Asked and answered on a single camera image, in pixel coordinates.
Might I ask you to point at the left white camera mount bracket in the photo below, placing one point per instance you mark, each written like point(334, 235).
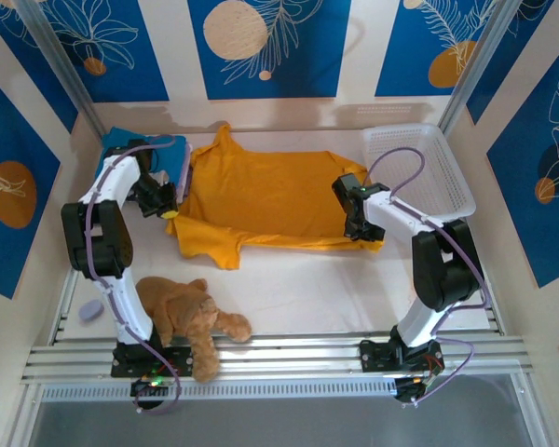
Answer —
point(160, 176)

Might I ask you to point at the aluminium corner post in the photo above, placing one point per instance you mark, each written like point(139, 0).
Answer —
point(60, 51)
point(475, 56)

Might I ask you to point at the left black controller box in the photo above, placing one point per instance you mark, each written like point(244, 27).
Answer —
point(146, 386)

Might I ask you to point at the lavender round disc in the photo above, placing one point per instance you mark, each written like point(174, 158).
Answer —
point(91, 311)

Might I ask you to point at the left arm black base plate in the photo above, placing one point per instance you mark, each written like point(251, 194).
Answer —
point(179, 361)

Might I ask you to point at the brown plush teddy bear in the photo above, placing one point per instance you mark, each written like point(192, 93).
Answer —
point(181, 307)

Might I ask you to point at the yellow t-shirt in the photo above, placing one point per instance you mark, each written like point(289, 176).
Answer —
point(270, 195)

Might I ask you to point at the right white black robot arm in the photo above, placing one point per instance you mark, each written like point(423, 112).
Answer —
point(447, 270)

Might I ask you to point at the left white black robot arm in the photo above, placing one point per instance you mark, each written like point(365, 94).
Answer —
point(98, 242)

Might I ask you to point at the white perforated plastic basket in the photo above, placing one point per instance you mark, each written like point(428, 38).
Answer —
point(438, 172)

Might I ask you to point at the folded blue t-shirt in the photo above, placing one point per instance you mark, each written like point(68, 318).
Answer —
point(121, 137)

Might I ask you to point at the white table cover sheet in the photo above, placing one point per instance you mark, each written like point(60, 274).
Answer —
point(284, 298)

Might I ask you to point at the aluminium cross rail frame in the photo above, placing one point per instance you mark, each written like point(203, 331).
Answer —
point(284, 354)

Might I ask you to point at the right black controller box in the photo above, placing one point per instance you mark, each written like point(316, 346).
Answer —
point(407, 391)

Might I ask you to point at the black controller box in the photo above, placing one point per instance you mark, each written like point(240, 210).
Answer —
point(407, 391)
point(146, 386)

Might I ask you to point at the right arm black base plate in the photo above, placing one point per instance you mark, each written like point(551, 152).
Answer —
point(370, 356)

